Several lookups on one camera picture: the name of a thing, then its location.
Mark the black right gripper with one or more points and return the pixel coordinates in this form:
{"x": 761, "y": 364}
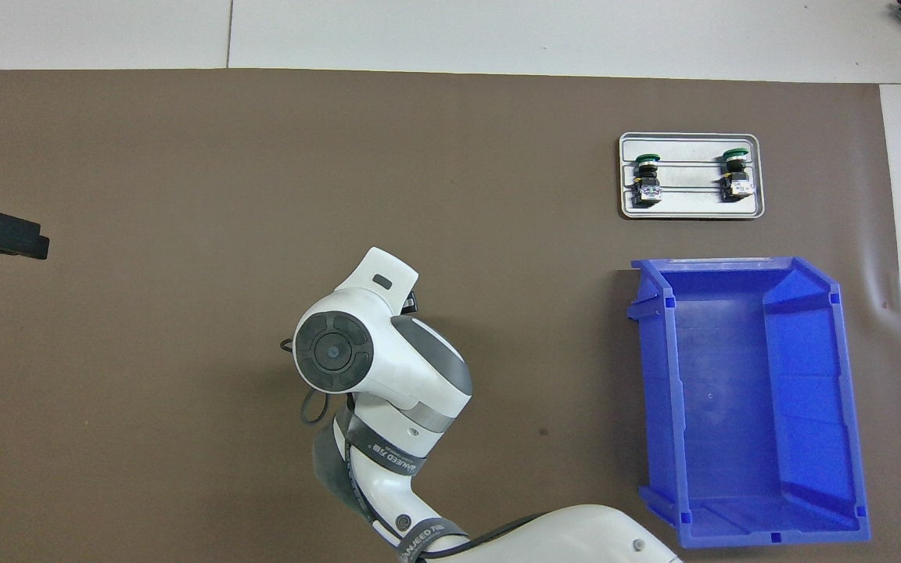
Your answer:
{"x": 410, "y": 301}

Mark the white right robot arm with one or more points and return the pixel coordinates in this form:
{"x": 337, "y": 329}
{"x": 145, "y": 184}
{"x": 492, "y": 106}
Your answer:
{"x": 411, "y": 375}

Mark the brown table mat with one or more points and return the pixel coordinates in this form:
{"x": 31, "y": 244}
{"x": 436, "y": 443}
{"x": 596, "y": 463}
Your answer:
{"x": 184, "y": 156}

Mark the gray metal tray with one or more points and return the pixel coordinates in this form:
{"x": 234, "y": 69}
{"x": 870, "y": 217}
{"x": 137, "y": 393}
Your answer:
{"x": 693, "y": 203}

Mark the blue plastic storage bin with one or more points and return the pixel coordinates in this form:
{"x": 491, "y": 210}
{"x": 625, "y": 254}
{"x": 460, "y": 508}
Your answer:
{"x": 732, "y": 407}

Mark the green push button switch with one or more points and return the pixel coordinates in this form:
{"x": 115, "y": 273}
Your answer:
{"x": 736, "y": 176}
{"x": 646, "y": 180}

